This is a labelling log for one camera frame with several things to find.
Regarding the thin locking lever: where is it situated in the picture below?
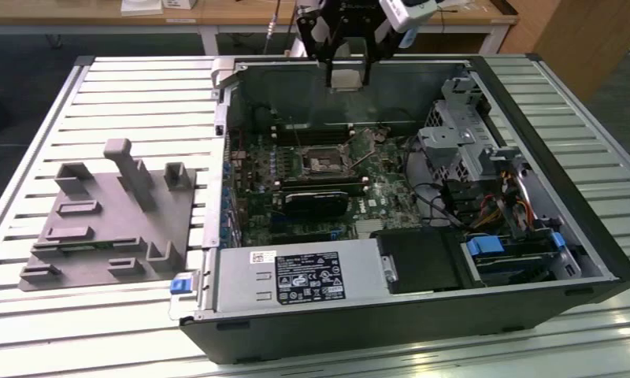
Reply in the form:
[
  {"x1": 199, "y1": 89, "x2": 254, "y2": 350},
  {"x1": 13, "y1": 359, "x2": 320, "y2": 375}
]
[{"x1": 351, "y1": 138, "x2": 388, "y2": 168}]

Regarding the coloured wire bundle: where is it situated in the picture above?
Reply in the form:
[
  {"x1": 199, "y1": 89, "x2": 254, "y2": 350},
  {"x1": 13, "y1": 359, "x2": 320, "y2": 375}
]
[{"x1": 471, "y1": 184, "x2": 539, "y2": 232}]

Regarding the black wire bundle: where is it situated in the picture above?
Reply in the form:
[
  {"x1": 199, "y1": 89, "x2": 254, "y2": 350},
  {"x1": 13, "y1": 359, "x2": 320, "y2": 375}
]
[{"x1": 404, "y1": 133, "x2": 478, "y2": 229}]

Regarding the black PC case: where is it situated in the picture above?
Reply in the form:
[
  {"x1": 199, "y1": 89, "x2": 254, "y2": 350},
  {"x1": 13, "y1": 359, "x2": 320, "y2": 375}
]
[{"x1": 176, "y1": 53, "x2": 630, "y2": 365}]

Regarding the silver power supply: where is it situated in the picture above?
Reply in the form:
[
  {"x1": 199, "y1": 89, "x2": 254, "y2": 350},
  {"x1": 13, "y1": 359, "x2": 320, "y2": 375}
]
[{"x1": 208, "y1": 238, "x2": 395, "y2": 313}]

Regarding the CPU socket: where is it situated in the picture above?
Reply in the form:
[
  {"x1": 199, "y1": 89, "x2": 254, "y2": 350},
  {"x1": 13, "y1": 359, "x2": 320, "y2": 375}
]
[{"x1": 298, "y1": 144, "x2": 358, "y2": 178}]

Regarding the wooden desk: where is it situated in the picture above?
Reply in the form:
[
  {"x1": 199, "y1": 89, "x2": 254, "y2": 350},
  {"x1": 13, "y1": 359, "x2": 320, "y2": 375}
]
[{"x1": 0, "y1": 0, "x2": 520, "y2": 56}]

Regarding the black RAM slot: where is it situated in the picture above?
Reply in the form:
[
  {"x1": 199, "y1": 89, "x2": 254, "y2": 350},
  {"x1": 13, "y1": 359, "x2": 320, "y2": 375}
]
[
  {"x1": 275, "y1": 124, "x2": 351, "y2": 134},
  {"x1": 278, "y1": 184, "x2": 366, "y2": 195},
  {"x1": 279, "y1": 177, "x2": 367, "y2": 187},
  {"x1": 275, "y1": 132, "x2": 350, "y2": 144}
]

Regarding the silver chipset heatsink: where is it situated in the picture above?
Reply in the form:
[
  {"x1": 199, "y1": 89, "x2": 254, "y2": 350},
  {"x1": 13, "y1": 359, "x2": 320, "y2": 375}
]
[{"x1": 354, "y1": 219, "x2": 388, "y2": 238}]

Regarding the wooden cabinet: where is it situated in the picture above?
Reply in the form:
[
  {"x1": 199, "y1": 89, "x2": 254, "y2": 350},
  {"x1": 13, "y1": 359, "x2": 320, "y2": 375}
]
[{"x1": 532, "y1": 0, "x2": 630, "y2": 102}]

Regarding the grey metal drive cage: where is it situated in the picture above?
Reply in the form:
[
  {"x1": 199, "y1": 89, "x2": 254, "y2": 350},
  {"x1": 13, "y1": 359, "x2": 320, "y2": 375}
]
[{"x1": 415, "y1": 76, "x2": 526, "y2": 186}]

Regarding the black graphics card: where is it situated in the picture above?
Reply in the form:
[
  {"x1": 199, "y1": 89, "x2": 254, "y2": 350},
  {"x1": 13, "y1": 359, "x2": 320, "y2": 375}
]
[{"x1": 279, "y1": 191, "x2": 350, "y2": 217}]

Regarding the green motherboard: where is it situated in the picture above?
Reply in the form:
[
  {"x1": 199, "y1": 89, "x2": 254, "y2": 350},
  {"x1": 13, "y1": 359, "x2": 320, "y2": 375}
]
[{"x1": 224, "y1": 125, "x2": 436, "y2": 247}]

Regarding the silver square CPU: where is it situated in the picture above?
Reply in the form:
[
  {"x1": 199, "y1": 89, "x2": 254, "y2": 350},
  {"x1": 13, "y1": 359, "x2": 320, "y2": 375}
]
[{"x1": 328, "y1": 69, "x2": 367, "y2": 93}]

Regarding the metal socket cover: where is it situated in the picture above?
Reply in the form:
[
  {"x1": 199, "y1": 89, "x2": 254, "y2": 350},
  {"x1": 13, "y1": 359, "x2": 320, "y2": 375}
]
[{"x1": 344, "y1": 126, "x2": 394, "y2": 166}]

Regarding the expansion slot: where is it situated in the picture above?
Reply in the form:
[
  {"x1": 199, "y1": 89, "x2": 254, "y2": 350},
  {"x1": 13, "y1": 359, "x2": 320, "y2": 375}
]
[{"x1": 270, "y1": 232, "x2": 343, "y2": 243}]

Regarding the black cable copper end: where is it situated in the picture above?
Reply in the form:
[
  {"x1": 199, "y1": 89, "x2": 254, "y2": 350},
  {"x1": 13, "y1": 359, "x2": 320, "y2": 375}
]
[{"x1": 260, "y1": 0, "x2": 284, "y2": 55}]

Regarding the hard disk in blue carrier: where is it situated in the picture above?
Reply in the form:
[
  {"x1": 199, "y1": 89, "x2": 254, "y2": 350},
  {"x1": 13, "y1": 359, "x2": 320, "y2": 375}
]
[{"x1": 459, "y1": 232, "x2": 567, "y2": 287}]

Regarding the black plastic shroud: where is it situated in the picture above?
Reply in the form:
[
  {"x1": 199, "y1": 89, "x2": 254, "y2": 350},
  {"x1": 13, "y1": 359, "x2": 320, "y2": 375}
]
[{"x1": 370, "y1": 227, "x2": 476, "y2": 295}]

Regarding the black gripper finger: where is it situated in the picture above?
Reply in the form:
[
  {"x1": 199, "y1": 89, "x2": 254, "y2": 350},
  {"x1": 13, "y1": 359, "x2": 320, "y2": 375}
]
[
  {"x1": 295, "y1": 2, "x2": 338, "y2": 87},
  {"x1": 363, "y1": 19, "x2": 400, "y2": 87}
]

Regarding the blue case latch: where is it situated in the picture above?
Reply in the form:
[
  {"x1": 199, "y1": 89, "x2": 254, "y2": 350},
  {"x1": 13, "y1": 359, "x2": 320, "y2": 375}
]
[{"x1": 170, "y1": 277, "x2": 196, "y2": 295}]

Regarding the grey parts rack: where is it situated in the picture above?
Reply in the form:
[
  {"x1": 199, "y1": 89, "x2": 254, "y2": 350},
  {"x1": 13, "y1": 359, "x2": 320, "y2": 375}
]
[{"x1": 17, "y1": 137, "x2": 200, "y2": 293}]

